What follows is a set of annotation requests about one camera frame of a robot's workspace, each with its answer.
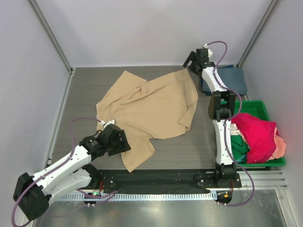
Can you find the beige t shirt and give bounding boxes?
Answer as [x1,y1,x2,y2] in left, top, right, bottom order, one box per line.
[96,69,198,172]

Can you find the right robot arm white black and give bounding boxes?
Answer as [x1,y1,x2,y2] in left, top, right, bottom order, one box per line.
[183,45,241,188]

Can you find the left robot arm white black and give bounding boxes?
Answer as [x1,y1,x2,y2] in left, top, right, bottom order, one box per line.
[13,121,131,221]

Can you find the white t shirt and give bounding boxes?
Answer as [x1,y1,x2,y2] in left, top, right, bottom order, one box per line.
[230,123,242,136]

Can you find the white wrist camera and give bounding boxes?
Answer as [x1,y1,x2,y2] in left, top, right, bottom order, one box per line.
[203,44,213,58]
[99,119,116,128]

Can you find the aluminium frame post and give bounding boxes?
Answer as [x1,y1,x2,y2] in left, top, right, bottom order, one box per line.
[236,0,281,68]
[27,0,73,73]

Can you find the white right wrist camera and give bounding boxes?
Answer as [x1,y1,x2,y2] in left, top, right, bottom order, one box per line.
[203,44,213,58]

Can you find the green t shirt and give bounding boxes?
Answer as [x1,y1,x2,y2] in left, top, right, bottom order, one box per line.
[231,135,250,164]

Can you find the magenta t shirt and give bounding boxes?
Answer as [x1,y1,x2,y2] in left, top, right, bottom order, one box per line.
[232,113,276,164]

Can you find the right aluminium frame post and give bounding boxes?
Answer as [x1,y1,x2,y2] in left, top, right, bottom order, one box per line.
[236,0,281,68]

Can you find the left aluminium frame post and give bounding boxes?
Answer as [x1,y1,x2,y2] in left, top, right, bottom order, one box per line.
[27,0,73,73]

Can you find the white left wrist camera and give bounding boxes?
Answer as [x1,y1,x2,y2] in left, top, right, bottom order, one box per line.
[99,119,116,128]

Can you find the green plastic bin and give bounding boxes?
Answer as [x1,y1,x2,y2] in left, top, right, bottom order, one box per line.
[241,101,285,167]

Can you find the salmon pink t shirt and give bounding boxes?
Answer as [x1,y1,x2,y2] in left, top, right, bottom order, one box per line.
[268,128,286,161]

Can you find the slotted cable duct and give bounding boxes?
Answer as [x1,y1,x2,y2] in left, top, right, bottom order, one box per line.
[57,191,217,202]

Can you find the aluminium extrusion rail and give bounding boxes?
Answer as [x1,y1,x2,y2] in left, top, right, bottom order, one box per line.
[239,170,288,190]

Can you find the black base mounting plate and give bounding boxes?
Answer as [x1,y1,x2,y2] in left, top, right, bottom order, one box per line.
[71,169,242,195]

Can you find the folded grey-blue t shirt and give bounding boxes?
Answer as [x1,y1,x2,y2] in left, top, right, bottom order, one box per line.
[202,67,247,96]

